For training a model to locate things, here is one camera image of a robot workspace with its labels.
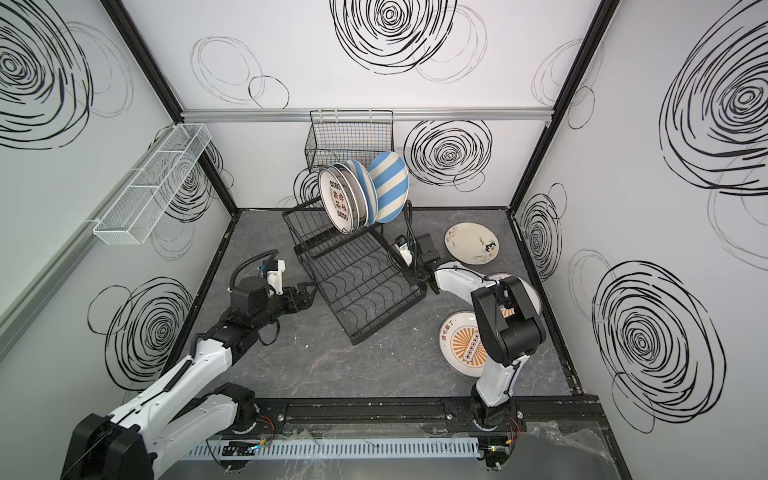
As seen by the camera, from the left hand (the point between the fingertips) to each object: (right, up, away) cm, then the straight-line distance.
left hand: (310, 286), depth 82 cm
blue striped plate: (+23, +31, -2) cm, 38 cm away
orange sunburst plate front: (+43, -18, +4) cm, 47 cm away
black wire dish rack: (+10, +1, +19) cm, 21 cm away
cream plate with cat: (+52, +11, +27) cm, 60 cm away
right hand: (+28, +4, +14) cm, 32 cm away
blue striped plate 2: (+17, +26, -3) cm, 32 cm away
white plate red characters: (+7, +24, +4) cm, 26 cm away
